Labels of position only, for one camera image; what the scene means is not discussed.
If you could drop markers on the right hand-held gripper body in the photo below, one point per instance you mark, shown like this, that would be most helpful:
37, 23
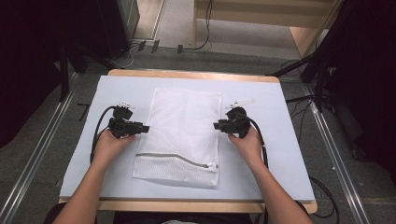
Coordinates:
237, 121

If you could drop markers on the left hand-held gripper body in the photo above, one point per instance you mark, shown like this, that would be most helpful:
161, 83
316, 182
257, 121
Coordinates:
120, 124

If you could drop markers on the white mesh laundry bag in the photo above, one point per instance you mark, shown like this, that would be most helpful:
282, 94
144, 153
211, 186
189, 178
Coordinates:
180, 130

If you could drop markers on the person's left hand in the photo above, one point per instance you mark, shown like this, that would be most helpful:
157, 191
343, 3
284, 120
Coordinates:
107, 147

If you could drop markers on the person's right hand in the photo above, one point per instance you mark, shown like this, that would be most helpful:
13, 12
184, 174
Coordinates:
247, 147

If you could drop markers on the pale blue table sheet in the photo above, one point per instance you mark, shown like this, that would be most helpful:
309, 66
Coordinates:
274, 149

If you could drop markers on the wooden table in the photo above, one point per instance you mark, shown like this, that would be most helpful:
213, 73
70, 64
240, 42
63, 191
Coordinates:
186, 73

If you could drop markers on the person's dark clothing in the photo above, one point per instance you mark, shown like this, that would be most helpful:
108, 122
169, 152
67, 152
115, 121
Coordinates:
140, 219

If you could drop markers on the black metal stand with struts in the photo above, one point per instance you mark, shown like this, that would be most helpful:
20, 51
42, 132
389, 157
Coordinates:
319, 81

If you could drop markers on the black cabinet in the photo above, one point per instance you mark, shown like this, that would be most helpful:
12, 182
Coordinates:
118, 28

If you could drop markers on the light wooden desk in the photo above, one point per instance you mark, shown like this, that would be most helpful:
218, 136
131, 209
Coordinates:
264, 12

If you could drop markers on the metal floor rail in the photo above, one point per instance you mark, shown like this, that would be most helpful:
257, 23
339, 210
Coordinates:
34, 158
337, 161

